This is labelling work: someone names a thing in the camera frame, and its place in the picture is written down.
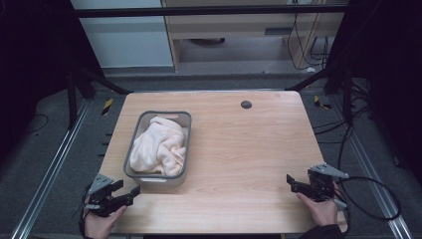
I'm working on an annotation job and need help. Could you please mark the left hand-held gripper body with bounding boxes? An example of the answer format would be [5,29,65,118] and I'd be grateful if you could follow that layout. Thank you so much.
[84,172,124,219]

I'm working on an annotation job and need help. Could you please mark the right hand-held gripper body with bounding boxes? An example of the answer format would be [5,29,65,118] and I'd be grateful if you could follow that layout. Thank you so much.
[307,161,350,211]

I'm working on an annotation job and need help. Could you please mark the grey plastic basket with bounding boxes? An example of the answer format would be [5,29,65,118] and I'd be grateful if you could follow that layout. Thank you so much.
[122,110,193,188]

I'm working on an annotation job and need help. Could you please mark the pale pink towel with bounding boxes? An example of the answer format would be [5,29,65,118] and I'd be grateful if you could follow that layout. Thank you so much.
[128,116,187,177]

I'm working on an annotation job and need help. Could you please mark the person's right hand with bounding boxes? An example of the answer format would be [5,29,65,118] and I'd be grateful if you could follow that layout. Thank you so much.
[296,191,342,228]

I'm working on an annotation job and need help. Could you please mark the person's left hand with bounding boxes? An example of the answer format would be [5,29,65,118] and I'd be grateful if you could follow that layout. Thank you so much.
[83,204,128,239]

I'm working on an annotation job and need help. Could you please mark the yellow black tape strip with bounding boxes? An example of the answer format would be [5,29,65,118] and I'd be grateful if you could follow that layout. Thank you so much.
[101,98,114,117]
[313,95,333,111]

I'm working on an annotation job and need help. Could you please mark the black metal stand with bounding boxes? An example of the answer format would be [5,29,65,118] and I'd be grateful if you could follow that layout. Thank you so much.
[65,61,134,131]
[284,61,355,127]

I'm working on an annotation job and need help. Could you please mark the black curtain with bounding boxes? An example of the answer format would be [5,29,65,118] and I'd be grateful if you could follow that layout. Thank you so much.
[0,0,105,162]
[326,0,422,185]

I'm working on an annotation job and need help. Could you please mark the white cabinet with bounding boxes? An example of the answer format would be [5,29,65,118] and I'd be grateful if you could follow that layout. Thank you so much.
[70,0,175,70]

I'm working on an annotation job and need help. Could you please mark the light wooden desk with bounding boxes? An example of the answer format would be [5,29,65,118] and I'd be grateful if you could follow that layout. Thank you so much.
[161,0,349,73]

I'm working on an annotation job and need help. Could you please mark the black horizontal bar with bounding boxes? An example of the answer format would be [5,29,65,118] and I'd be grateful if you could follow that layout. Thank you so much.
[74,4,350,19]

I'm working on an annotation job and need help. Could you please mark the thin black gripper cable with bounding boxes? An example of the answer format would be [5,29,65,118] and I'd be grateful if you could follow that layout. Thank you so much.
[78,185,93,239]

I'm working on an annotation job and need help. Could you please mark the aluminium floor rail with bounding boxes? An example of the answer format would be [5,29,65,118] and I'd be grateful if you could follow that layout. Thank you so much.
[9,99,93,239]
[329,94,415,239]

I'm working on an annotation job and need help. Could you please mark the black floor cables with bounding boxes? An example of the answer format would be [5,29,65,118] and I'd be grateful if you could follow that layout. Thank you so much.
[313,79,377,170]

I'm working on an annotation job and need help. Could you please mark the black looped gripper cable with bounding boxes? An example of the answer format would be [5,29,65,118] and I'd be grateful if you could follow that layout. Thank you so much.
[334,176,402,222]

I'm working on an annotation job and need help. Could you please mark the thin black floor cable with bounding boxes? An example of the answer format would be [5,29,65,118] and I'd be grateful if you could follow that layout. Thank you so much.
[23,113,50,135]

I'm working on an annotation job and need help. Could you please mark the hanging black cables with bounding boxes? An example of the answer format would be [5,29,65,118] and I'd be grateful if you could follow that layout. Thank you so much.
[286,12,332,72]

